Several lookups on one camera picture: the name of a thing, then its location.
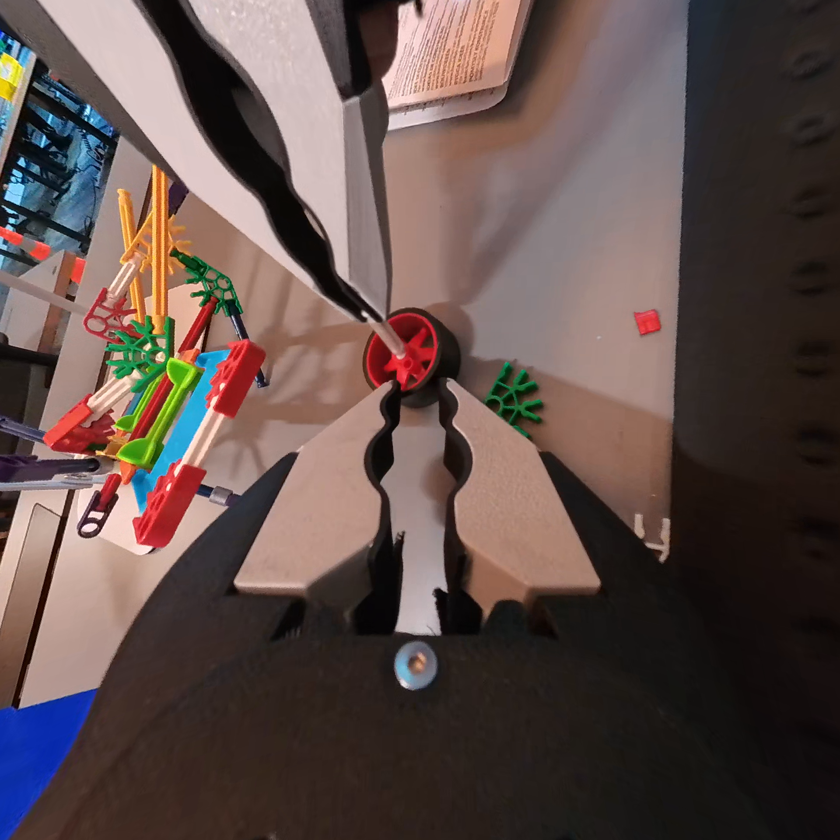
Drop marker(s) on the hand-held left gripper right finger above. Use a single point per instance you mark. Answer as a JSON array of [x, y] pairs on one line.
[[525, 525]]

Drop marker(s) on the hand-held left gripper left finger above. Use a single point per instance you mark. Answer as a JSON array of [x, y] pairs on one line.
[[315, 518]]

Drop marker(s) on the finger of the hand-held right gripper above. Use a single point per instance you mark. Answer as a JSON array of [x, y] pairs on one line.
[[295, 79], [131, 79]]

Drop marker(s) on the colourful construction toy airplane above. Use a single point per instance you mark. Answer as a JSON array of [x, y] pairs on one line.
[[184, 407]]

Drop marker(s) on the red toy wheel black tyre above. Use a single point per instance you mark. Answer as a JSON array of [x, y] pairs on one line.
[[443, 354]]

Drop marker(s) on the white toy rod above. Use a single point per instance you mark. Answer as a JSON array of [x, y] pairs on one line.
[[392, 341]]

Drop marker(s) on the white instruction booklet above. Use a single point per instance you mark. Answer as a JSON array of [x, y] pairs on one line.
[[459, 52]]

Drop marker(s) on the green fan connector piece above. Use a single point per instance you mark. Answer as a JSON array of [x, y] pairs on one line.
[[515, 400]]

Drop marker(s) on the orange traffic cone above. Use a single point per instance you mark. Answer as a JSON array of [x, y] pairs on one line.
[[26, 244]]

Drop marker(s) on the white metal stand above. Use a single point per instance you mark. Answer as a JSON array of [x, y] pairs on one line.
[[105, 531]]

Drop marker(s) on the tiny red plastic chip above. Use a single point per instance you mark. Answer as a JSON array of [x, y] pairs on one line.
[[647, 321]]

